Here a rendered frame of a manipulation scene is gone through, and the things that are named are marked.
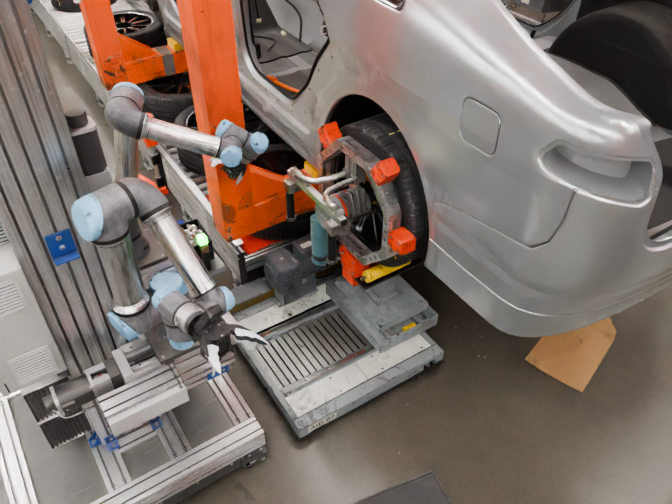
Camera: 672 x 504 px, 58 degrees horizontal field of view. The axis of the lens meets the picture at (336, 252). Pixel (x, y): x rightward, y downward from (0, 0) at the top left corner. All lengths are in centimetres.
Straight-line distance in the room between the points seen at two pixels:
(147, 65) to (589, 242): 343
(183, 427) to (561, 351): 188
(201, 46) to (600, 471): 240
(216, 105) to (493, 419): 186
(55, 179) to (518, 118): 134
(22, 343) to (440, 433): 176
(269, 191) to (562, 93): 159
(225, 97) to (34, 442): 161
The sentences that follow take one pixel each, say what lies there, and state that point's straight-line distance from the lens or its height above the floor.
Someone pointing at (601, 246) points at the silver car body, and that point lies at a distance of 198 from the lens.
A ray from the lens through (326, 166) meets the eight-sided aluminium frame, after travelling 282.
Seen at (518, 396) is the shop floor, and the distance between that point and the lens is 311.
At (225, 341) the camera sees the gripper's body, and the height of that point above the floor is 122.
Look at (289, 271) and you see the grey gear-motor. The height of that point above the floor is 39.
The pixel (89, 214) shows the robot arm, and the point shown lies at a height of 144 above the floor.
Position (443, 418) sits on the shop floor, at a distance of 295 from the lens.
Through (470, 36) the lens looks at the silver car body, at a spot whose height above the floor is 170.
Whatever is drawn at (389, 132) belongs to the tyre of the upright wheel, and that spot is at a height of 118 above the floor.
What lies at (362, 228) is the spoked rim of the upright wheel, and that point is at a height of 64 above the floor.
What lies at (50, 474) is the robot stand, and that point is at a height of 21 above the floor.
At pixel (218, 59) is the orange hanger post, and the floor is 143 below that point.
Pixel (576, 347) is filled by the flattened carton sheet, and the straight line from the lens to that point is 339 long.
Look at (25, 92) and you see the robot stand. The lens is 178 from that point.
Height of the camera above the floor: 242
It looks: 41 degrees down
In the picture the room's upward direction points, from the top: straight up
